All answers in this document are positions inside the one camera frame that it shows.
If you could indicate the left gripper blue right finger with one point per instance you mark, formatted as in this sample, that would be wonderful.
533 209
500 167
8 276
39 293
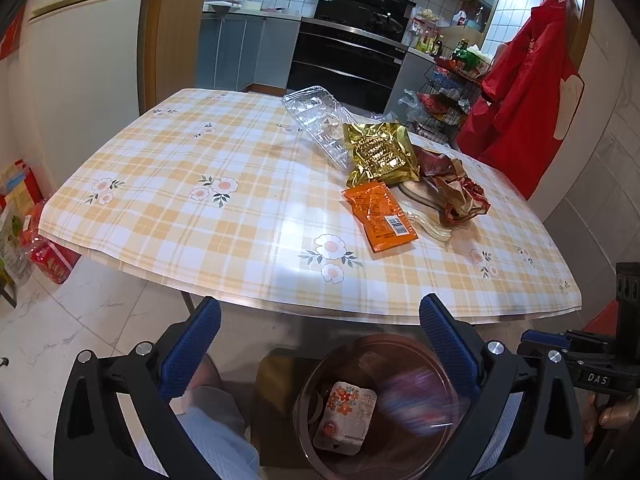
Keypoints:
455 343

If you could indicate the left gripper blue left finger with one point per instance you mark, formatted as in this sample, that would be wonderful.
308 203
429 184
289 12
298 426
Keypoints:
183 345

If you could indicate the blue pink snack packet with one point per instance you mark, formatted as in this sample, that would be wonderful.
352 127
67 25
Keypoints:
417 401

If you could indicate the clear brown rice tray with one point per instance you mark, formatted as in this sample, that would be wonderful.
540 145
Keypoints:
346 419

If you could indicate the brown trash bin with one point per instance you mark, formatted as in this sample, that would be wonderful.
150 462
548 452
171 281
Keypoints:
388 451

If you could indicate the grey kitchen cabinets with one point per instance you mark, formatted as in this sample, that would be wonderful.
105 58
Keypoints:
246 52

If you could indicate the right hand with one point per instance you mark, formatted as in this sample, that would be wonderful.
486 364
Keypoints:
618 416

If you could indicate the orange sachet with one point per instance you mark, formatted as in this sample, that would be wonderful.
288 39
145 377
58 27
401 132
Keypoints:
384 221

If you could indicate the checkered floral tablecloth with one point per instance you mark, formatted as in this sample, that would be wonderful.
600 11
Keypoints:
221 194

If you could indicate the red boxes on floor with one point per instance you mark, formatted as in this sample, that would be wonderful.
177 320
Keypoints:
23 247

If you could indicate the crumpled red brown wrapper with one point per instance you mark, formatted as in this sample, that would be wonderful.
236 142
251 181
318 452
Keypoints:
463 198

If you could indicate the gold foil bag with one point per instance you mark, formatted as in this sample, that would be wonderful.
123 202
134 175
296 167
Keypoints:
380 152

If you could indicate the red hanging apron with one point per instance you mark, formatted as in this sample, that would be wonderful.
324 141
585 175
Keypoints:
527 102

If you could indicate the clear plastic clamshell tray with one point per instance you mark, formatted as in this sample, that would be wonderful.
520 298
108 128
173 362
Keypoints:
320 115

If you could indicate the cream refrigerator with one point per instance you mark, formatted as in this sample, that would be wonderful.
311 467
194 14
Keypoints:
78 65

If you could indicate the black oven range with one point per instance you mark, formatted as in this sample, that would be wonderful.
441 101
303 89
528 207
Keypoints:
353 49

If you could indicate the wire snack rack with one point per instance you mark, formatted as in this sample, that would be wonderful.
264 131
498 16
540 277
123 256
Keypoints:
439 103

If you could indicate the wooden door frame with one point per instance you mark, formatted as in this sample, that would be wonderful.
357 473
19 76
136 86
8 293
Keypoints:
167 48

